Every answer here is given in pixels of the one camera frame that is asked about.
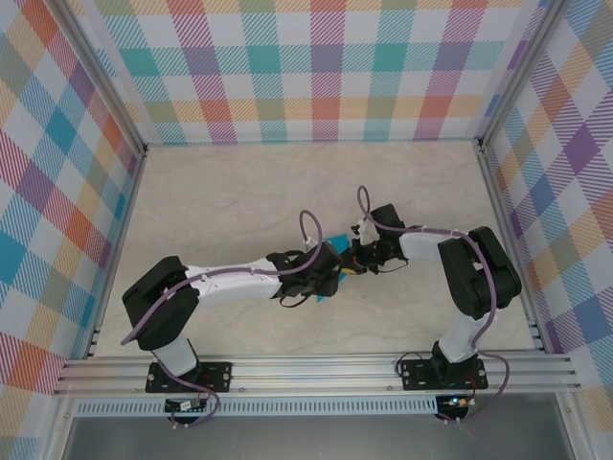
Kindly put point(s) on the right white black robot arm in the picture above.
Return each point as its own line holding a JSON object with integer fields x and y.
{"x": 421, "y": 242}

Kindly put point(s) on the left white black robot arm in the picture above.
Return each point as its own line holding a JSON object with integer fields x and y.
{"x": 239, "y": 282}

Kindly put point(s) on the grey metal panel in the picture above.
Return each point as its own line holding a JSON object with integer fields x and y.
{"x": 311, "y": 441}

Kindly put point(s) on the circuit board with green light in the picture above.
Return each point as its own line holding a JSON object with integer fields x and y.
{"x": 457, "y": 401}

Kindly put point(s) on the black circuit board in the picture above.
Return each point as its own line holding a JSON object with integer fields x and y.
{"x": 184, "y": 406}

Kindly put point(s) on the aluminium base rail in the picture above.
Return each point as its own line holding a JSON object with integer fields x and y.
{"x": 311, "y": 374}

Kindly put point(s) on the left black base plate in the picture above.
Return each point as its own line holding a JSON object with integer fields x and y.
{"x": 218, "y": 376}

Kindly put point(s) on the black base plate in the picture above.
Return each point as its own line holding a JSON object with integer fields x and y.
{"x": 218, "y": 376}
{"x": 416, "y": 376}

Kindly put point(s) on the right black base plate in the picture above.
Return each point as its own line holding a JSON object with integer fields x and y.
{"x": 416, "y": 376}

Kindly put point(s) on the right aluminium side rail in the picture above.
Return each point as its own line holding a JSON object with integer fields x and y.
{"x": 513, "y": 263}

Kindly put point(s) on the aluminium side rail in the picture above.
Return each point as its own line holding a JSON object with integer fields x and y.
{"x": 513, "y": 263}
{"x": 116, "y": 259}

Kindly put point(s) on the left aluminium side rail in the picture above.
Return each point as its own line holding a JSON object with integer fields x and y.
{"x": 116, "y": 259}

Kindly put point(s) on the right aluminium frame post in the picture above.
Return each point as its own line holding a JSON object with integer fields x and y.
{"x": 521, "y": 72}

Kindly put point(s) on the aluminium frame post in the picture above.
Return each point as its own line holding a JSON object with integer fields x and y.
{"x": 100, "y": 76}
{"x": 521, "y": 72}

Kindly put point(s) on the left aluminium frame post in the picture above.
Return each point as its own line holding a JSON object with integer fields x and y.
{"x": 100, "y": 76}

